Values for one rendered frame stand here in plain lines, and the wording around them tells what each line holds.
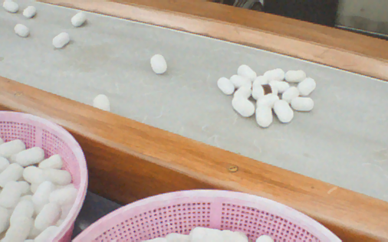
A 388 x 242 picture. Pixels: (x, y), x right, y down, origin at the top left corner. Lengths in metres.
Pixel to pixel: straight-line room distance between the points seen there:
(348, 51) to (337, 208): 0.37
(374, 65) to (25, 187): 0.54
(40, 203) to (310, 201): 0.27
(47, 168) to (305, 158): 0.29
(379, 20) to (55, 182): 2.36
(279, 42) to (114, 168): 0.38
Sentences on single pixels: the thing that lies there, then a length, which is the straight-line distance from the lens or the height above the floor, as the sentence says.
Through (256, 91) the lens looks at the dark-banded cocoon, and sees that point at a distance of 0.59.
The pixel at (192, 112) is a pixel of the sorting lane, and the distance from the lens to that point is 0.57.
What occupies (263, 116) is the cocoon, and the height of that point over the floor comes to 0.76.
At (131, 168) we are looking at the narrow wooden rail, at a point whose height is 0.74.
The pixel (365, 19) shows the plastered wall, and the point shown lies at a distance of 2.67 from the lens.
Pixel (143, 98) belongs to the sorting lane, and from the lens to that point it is 0.60.
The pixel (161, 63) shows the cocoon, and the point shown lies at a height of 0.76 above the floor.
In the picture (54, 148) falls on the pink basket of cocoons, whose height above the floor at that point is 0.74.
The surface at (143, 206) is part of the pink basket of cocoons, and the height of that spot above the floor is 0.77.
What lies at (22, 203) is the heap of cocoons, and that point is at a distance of 0.46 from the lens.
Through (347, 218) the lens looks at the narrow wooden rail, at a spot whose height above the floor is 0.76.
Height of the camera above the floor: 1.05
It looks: 36 degrees down
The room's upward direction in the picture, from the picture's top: 3 degrees clockwise
